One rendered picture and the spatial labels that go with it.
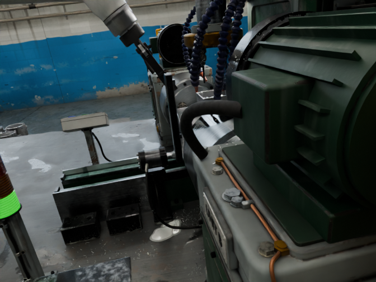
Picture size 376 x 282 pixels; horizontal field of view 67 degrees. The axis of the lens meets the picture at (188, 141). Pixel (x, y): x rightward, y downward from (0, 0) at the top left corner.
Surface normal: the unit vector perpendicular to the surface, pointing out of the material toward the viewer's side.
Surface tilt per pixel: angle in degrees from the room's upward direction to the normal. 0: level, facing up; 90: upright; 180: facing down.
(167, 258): 0
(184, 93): 90
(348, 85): 59
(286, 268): 45
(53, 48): 90
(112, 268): 0
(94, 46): 90
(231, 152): 0
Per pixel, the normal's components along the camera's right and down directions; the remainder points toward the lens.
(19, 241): 0.19, 0.36
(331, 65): -0.81, -0.47
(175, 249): -0.11, -0.92
